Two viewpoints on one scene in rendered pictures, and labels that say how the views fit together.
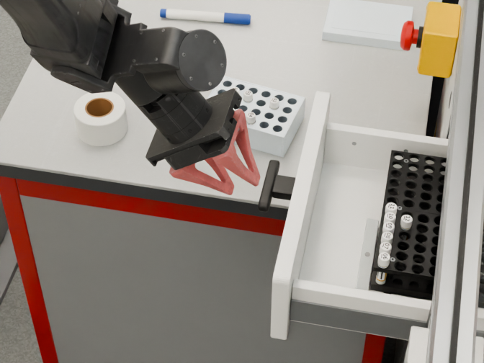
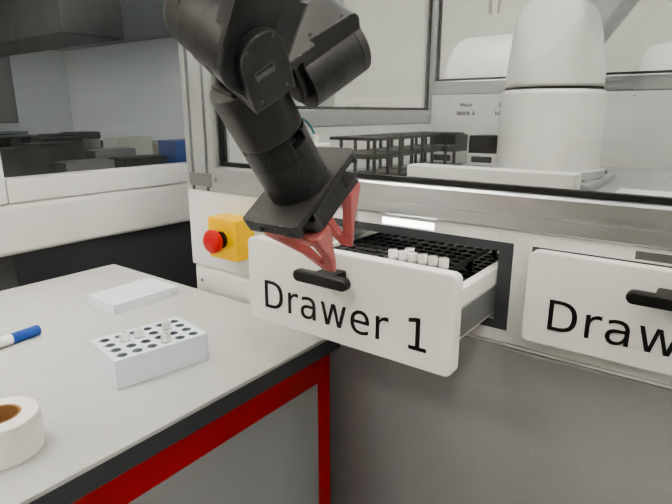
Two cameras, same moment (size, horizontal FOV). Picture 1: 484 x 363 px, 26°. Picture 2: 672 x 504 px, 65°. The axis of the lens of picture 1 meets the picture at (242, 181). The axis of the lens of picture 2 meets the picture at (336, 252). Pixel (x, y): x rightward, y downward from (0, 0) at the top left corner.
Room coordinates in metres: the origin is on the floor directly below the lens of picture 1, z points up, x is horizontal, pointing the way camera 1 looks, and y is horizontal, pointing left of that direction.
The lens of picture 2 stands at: (0.54, 0.46, 1.08)
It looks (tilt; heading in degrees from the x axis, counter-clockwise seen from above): 15 degrees down; 295
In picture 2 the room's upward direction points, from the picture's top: straight up
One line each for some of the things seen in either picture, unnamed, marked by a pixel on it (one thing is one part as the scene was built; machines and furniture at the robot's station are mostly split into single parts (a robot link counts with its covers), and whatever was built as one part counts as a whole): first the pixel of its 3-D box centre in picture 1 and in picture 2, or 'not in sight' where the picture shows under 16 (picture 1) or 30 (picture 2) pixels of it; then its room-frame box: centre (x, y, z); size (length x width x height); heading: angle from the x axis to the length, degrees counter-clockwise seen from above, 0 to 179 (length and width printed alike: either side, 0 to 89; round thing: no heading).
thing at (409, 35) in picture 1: (412, 36); (215, 241); (1.09, -0.23, 0.88); 0.04 x 0.03 x 0.04; 168
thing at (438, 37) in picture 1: (436, 39); (230, 237); (1.08, -0.26, 0.88); 0.07 x 0.05 x 0.07; 168
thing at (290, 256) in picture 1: (302, 209); (341, 297); (0.78, -0.07, 0.87); 0.29 x 0.02 x 0.11; 168
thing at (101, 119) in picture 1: (101, 118); (1, 432); (1.03, 0.19, 0.78); 0.07 x 0.07 x 0.04
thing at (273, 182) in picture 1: (279, 186); (327, 276); (0.79, -0.04, 0.91); 0.07 x 0.04 x 0.01; 168
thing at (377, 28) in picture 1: (368, 23); (133, 294); (1.25, -0.19, 0.77); 0.13 x 0.09 x 0.02; 79
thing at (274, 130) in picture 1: (251, 115); (150, 349); (1.04, -0.01, 0.78); 0.12 x 0.08 x 0.04; 68
